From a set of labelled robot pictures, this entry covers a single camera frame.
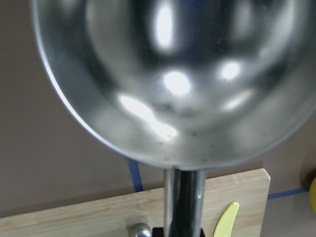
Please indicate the steel ice scoop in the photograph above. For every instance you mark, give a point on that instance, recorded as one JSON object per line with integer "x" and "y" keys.
{"x": 185, "y": 85}

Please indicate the whole yellow lemon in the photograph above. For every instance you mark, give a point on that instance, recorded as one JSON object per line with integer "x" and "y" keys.
{"x": 312, "y": 194}

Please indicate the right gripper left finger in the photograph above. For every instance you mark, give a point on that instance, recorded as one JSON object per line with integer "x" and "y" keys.
{"x": 158, "y": 232}

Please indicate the yellow plastic knife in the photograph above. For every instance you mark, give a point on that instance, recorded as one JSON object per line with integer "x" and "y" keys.
{"x": 226, "y": 222}

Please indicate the steel muddler black tip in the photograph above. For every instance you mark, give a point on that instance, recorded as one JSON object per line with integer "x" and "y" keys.
{"x": 140, "y": 230}

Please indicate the wooden cutting board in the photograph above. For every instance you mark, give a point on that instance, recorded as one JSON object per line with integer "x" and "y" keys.
{"x": 113, "y": 217}

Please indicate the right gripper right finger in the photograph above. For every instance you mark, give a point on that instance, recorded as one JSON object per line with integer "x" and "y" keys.
{"x": 202, "y": 234}

